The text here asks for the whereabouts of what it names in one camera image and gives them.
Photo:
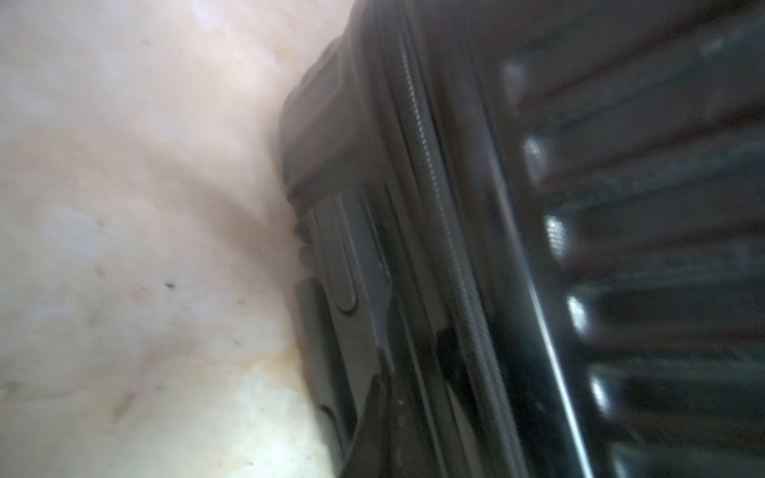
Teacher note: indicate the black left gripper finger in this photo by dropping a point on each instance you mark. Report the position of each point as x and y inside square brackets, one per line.
[395, 431]

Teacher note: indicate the black ribbed hard suitcase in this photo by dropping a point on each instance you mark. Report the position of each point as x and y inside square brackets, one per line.
[557, 207]

